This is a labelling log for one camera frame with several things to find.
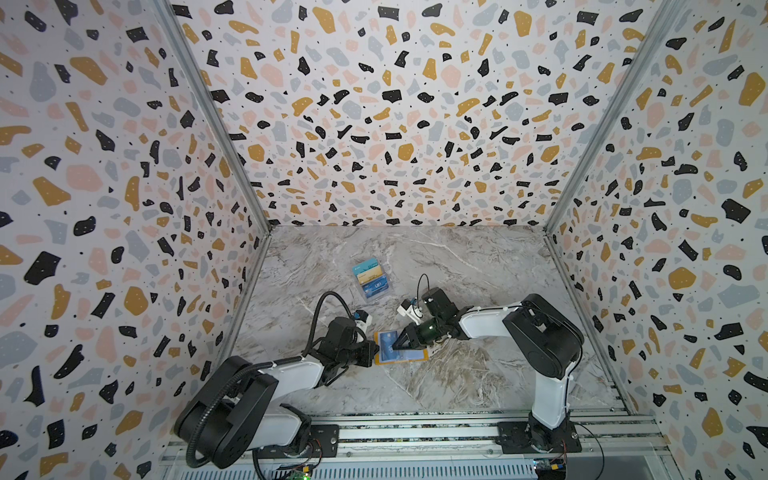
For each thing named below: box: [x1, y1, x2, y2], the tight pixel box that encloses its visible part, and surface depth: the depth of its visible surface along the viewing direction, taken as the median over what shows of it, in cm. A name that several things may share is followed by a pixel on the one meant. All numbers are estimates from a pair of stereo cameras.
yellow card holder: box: [374, 330, 429, 365], surface depth 89 cm
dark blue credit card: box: [380, 331, 398, 361], surface depth 90 cm
